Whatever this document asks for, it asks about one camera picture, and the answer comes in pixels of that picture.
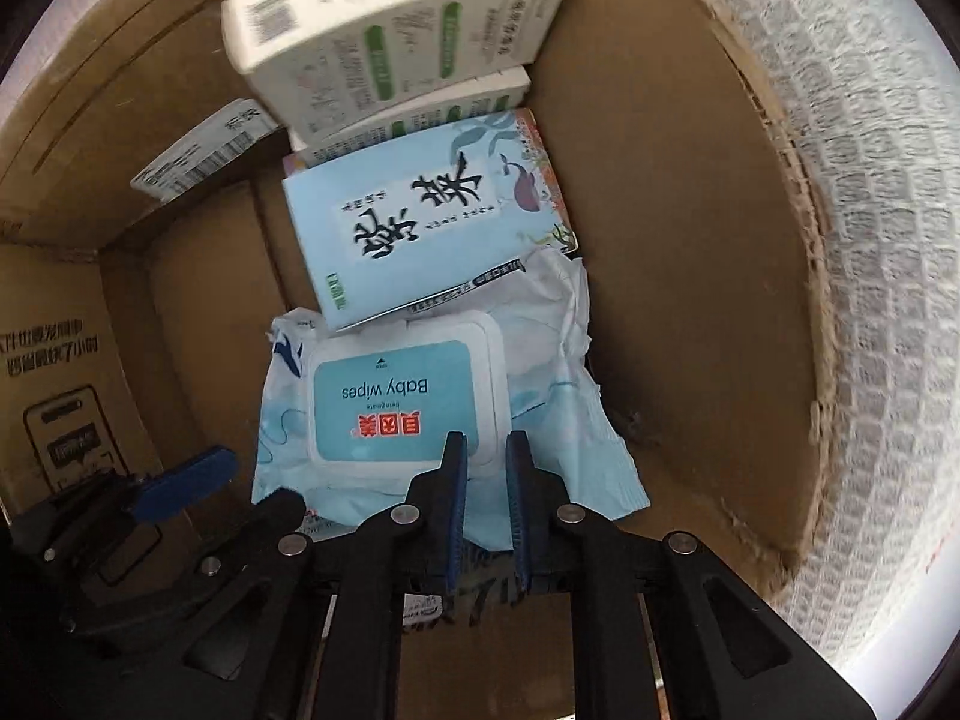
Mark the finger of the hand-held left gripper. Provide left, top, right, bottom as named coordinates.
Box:
left=81, top=487, right=307, bottom=620
left=22, top=446, right=241, bottom=550

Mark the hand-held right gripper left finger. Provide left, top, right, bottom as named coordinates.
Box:
left=97, top=430, right=470, bottom=720

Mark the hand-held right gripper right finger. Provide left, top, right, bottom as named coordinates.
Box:
left=505, top=430, right=880, bottom=720

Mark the blue baby wipes pack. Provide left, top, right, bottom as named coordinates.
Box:
left=251, top=247, right=652, bottom=548

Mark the light blue tissue box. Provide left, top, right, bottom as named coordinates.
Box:
left=281, top=111, right=580, bottom=332

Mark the brown cardboard box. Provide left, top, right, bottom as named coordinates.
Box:
left=0, top=0, right=833, bottom=720

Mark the white box with green label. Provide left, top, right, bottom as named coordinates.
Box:
left=220, top=0, right=575, bottom=137
left=289, top=64, right=533, bottom=166

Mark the pink cat printed blanket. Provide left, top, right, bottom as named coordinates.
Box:
left=652, top=0, right=960, bottom=683

